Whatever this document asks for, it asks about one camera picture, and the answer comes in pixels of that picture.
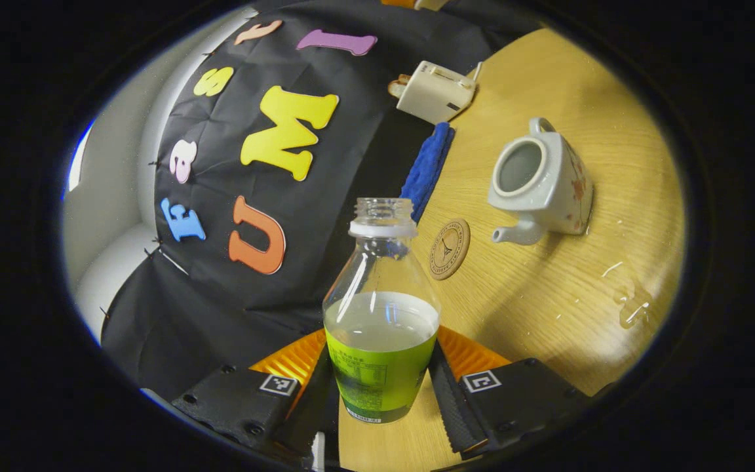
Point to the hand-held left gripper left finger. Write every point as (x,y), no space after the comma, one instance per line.
(312,413)

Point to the clear green-label water bottle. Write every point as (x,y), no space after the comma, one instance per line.
(381,367)

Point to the blue towel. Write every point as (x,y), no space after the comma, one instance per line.
(426,170)

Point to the round brown coaster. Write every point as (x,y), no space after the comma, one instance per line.
(449,249)

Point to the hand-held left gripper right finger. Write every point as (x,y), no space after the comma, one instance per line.
(449,406)

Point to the white toaster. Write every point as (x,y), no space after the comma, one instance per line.
(433,92)

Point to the toast slice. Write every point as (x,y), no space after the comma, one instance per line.
(397,86)

